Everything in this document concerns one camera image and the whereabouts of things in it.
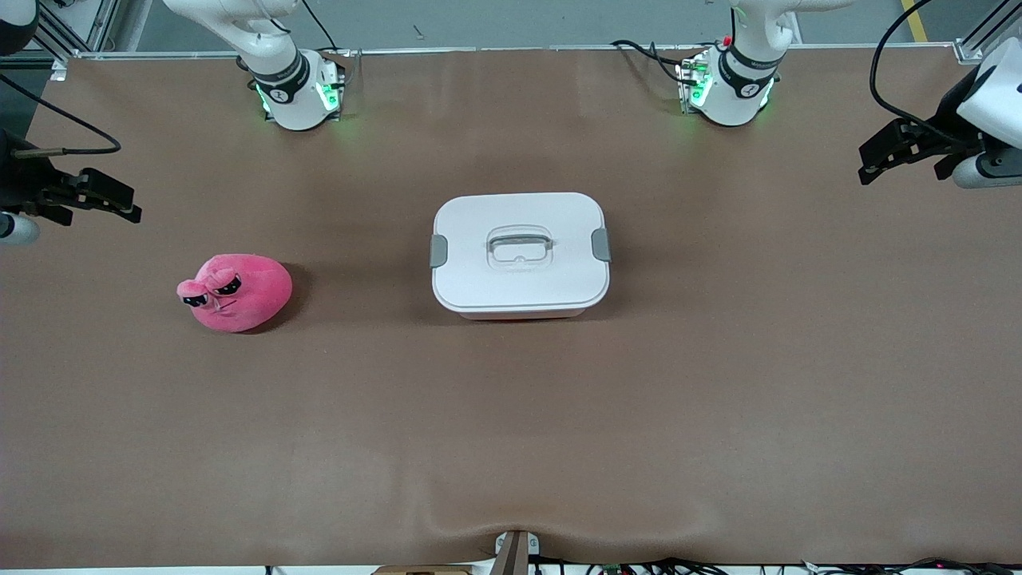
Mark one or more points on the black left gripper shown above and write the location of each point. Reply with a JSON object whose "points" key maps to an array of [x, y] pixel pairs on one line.
{"points": [[946, 120]]}

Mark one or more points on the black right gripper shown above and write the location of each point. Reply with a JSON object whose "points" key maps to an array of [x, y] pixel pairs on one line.
{"points": [[17, 177]]}

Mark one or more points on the pink plush toy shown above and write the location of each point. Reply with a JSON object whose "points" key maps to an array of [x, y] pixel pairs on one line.
{"points": [[255, 295]]}

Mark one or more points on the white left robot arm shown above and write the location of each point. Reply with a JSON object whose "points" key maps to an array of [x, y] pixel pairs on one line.
{"points": [[738, 92]]}

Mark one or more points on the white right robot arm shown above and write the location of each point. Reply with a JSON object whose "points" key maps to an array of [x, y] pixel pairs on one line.
{"points": [[291, 104]]}

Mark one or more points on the grey box latch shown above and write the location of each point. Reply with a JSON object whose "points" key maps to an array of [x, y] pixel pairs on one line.
{"points": [[438, 251], [601, 244]]}

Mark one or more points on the white plastic box base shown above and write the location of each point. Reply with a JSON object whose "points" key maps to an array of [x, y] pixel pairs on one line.
{"points": [[519, 315]]}

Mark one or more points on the brown table mat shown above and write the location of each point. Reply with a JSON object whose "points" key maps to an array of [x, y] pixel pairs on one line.
{"points": [[511, 439]]}

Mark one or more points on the wooden board piece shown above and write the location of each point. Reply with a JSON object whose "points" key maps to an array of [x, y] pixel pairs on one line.
{"points": [[423, 570]]}

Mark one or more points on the aluminium frame profile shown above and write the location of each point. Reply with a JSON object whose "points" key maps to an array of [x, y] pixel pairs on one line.
{"points": [[986, 28], [102, 24]]}

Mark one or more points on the metal table edge rail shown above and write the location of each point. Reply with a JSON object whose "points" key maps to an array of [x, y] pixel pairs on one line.
{"points": [[479, 49]]}

